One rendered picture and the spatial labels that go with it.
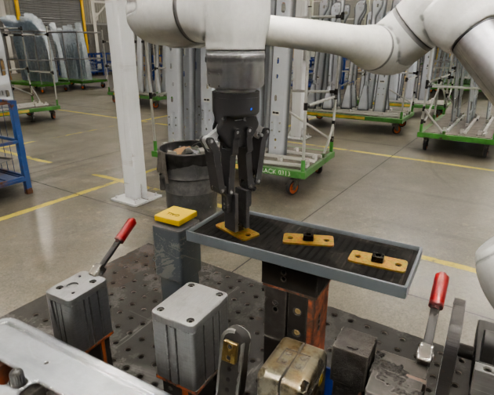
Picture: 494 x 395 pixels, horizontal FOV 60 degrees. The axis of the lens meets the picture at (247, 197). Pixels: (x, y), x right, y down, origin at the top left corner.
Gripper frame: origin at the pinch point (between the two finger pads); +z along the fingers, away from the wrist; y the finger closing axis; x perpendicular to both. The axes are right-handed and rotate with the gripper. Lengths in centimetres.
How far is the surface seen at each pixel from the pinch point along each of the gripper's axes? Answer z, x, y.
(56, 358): 20.0, -7.9, 30.8
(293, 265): 4.5, 14.5, 0.7
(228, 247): 4.4, 3.6, 4.7
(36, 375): 20.1, -6.2, 34.2
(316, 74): 28, -478, -571
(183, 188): 74, -204, -112
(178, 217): 4.0, -11.9, 4.7
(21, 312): 50, -74, 25
